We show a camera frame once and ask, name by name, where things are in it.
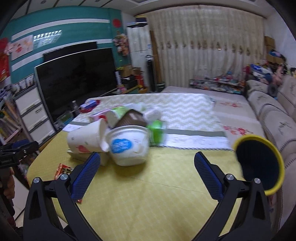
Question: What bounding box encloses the brown paper cup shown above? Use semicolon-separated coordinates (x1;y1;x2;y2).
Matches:
114;109;147;128

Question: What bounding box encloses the black tower fan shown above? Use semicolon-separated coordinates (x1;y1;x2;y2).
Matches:
145;55;157;92

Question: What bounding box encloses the green white cup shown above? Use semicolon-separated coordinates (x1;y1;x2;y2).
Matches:
105;106;129;128

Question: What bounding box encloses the chevron patterned mat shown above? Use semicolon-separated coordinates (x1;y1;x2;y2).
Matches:
73;92;226;137

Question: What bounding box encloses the green plastic cup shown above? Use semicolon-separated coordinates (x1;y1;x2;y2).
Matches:
147;120;167;146

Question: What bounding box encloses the person's left hand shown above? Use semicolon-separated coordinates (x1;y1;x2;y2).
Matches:
1;167;15;200

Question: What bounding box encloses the beige fabric sofa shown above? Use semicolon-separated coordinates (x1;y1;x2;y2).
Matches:
246;75;295;227

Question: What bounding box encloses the white bowl blue label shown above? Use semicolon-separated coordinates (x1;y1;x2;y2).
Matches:
105;126;149;167

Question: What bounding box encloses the white paper cup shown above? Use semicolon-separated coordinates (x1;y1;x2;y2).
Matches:
67;118;109;153

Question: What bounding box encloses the white drawer cabinet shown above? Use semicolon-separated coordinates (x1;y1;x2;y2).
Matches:
14;85;56;146

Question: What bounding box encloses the black flat television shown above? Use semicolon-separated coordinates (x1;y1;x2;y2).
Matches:
35;48;117;123

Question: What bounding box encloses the black yellow-rimmed trash bin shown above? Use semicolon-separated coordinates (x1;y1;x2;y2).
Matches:
233;135;285;196

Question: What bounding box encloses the red snack wrapper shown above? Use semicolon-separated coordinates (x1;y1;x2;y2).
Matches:
54;163;82;204

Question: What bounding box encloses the beige patterned curtain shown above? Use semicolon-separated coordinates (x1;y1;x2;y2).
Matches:
145;5;264;87

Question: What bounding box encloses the low toy shelf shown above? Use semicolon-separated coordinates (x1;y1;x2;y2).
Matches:
189;76;245;95

